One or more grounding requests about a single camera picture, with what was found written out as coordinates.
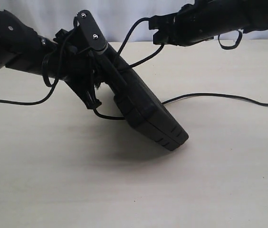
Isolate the black cord with frayed end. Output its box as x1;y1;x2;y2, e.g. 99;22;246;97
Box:
91;20;268;120

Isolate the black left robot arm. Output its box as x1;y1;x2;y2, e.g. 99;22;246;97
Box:
0;10;106;110

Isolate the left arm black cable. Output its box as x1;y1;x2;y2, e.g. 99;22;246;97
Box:
0;19;94;105

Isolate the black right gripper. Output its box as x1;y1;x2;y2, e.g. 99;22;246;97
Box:
148;10;184;45

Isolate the black plastic carry case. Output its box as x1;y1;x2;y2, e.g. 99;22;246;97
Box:
92;45;189;151

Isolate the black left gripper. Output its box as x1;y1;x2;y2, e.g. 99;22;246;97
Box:
66;55;101;110

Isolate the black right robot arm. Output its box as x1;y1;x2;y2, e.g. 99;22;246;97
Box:
148;0;268;47

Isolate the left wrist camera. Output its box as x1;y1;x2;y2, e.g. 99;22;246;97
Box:
72;9;108;55

